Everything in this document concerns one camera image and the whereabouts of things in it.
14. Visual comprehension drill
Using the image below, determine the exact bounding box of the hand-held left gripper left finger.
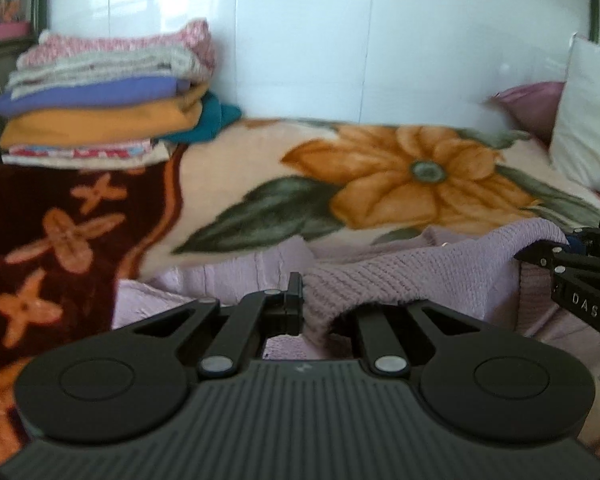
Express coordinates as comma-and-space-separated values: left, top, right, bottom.
130, 272, 303, 381

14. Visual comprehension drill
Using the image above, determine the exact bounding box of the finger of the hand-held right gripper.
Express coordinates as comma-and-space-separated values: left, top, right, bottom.
514, 240, 581, 275
567, 219, 600, 263

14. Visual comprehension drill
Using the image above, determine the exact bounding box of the white pillow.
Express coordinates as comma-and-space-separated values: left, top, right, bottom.
549, 35, 600, 196

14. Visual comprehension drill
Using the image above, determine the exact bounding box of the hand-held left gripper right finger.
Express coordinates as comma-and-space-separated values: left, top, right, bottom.
352, 300, 483, 378

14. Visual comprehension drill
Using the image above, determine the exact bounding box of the stack of folded clothes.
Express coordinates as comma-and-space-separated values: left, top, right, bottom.
0, 19, 243, 166

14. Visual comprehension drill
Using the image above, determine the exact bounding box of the pink flat box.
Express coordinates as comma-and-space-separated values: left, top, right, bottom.
0, 21, 33, 43

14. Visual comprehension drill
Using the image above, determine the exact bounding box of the floral fleece blanket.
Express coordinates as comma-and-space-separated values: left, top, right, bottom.
0, 117, 600, 466

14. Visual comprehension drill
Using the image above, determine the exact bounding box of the pink pillow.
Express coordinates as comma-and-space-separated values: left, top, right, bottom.
487, 81, 566, 146

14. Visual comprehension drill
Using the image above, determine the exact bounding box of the lilac knit cardigan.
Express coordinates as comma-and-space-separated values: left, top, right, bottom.
111, 217, 600, 361

